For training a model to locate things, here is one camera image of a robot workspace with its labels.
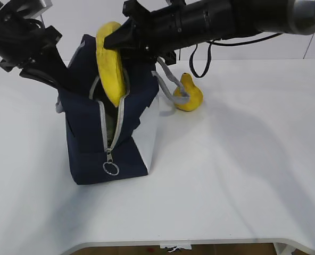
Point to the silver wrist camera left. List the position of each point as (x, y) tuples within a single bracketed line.
[(34, 8)]

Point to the yellow pear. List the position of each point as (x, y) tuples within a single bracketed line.
[(195, 95)]

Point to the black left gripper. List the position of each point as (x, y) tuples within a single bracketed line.
[(32, 49)]

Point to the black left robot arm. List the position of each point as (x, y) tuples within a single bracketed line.
[(10, 16)]

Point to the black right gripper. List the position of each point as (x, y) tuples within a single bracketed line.
[(146, 33)]

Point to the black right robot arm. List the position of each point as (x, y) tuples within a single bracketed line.
[(204, 21)]

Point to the yellow banana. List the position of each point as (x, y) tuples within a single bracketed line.
[(110, 65)]

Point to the navy and white lunch bag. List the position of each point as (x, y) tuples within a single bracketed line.
[(106, 143)]

